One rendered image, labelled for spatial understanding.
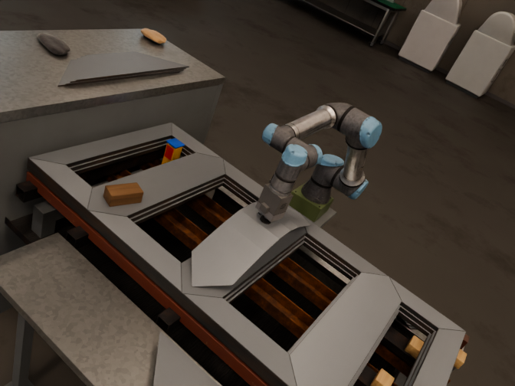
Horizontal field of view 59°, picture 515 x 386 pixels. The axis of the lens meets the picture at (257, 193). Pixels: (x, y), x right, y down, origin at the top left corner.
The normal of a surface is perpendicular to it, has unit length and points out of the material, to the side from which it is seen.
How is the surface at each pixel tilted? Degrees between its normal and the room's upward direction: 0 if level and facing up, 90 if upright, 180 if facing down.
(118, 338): 0
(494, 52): 90
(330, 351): 0
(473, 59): 90
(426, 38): 90
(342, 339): 0
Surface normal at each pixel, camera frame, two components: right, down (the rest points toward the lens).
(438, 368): 0.33, -0.78
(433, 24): -0.47, 0.35
